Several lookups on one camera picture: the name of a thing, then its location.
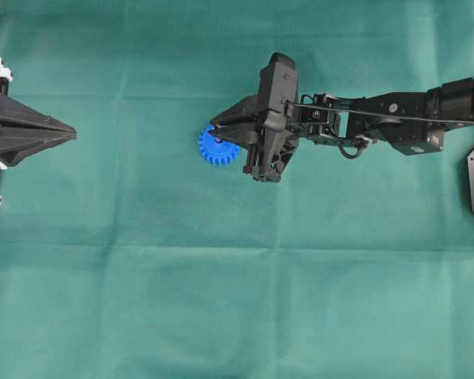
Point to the blue plastic spur gear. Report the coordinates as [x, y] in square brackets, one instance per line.
[214, 151]

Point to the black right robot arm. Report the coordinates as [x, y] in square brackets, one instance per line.
[411, 122]

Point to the green cloth table cover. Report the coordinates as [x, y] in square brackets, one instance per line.
[123, 254]

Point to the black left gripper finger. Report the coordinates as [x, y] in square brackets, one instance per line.
[17, 114]
[17, 144]

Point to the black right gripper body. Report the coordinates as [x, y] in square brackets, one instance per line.
[278, 89]

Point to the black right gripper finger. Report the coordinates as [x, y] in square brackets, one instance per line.
[245, 136]
[244, 112]

